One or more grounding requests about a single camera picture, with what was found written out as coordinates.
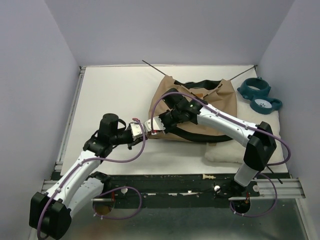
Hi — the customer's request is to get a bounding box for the beige black pet tent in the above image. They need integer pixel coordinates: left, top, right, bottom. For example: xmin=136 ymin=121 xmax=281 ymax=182
xmin=148 ymin=75 xmax=238 ymax=144

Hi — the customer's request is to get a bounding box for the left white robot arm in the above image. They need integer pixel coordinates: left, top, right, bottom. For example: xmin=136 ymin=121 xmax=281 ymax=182
xmin=29 ymin=113 xmax=147 ymax=240

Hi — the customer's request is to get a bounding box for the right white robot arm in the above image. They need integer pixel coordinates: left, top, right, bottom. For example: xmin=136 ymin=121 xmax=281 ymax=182
xmin=150 ymin=90 xmax=277 ymax=196

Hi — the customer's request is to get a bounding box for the teal double pet bowl stand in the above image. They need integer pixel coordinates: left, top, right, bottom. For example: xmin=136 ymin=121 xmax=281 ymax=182
xmin=237 ymin=77 xmax=283 ymax=115

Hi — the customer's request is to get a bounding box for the white chess piece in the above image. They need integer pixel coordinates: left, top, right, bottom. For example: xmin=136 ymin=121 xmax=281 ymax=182
xmin=202 ymin=174 xmax=216 ymax=180

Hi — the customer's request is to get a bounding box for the white fluffy cushion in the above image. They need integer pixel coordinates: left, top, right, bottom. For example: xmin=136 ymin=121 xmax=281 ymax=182
xmin=204 ymin=100 xmax=284 ymax=167

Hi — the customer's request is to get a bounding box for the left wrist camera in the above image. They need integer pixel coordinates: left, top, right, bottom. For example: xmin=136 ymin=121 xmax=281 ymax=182
xmin=129 ymin=118 xmax=145 ymax=139

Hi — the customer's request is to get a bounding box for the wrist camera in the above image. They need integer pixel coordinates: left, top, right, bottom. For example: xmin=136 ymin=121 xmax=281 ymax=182
xmin=129 ymin=118 xmax=145 ymax=139
xmin=144 ymin=116 xmax=166 ymax=135

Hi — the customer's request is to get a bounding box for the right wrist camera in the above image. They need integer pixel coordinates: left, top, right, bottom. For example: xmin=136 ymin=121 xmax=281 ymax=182
xmin=144 ymin=116 xmax=166 ymax=135

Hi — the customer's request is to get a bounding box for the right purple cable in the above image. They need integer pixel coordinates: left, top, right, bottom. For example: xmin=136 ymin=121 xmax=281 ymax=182
xmin=149 ymin=91 xmax=292 ymax=218

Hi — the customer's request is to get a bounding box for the purple cable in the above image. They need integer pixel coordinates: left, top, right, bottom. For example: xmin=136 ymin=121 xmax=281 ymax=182
xmin=36 ymin=117 xmax=148 ymax=239
xmin=149 ymin=91 xmax=292 ymax=218

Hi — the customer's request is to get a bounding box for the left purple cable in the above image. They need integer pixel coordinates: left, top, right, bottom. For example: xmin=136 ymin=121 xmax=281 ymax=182
xmin=36 ymin=117 xmax=148 ymax=239

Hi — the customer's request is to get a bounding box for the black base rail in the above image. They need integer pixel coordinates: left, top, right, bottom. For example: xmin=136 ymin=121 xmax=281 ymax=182
xmin=89 ymin=171 xmax=260 ymax=209

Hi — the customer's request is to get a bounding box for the aluminium frame rail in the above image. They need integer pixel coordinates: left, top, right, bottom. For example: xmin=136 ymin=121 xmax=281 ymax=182
xmin=41 ymin=66 xmax=86 ymax=191

